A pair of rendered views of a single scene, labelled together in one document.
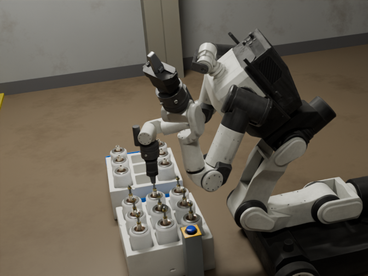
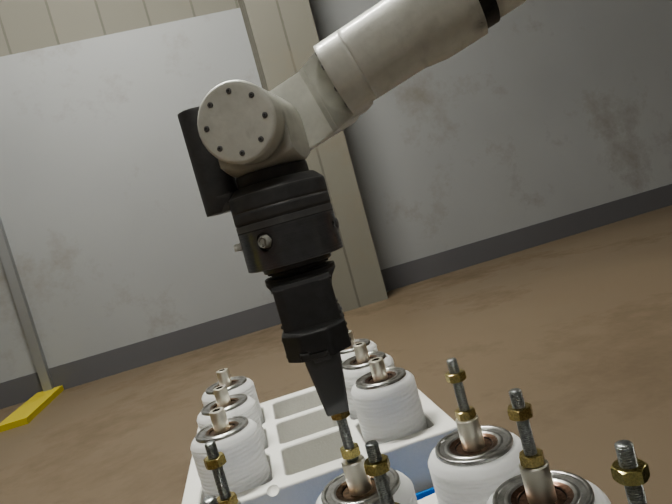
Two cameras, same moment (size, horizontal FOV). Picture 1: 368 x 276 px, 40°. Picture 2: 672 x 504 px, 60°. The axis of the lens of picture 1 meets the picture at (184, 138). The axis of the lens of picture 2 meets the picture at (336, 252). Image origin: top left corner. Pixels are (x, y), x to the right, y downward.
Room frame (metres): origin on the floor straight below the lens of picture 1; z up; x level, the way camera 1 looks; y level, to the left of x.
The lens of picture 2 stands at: (1.54, 0.12, 0.51)
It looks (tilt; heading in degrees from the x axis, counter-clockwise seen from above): 4 degrees down; 0
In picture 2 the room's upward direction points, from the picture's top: 15 degrees counter-clockwise
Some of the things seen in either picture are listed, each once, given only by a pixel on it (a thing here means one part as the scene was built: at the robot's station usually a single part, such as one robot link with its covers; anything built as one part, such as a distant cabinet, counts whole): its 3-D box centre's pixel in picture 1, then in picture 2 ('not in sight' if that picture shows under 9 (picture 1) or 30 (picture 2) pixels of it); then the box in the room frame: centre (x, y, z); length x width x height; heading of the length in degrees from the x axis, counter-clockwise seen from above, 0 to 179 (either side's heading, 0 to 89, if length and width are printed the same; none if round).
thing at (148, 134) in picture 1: (145, 138); (250, 159); (2.05, 0.18, 0.57); 0.11 x 0.11 x 0.11; 79
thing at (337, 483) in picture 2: (155, 195); (360, 488); (2.06, 0.16, 0.25); 0.08 x 0.08 x 0.01
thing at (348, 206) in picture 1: (331, 200); not in sight; (1.86, -0.63, 0.28); 0.21 x 0.20 x 0.13; 100
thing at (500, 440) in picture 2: (178, 190); (473, 445); (2.08, 0.05, 0.25); 0.08 x 0.08 x 0.01
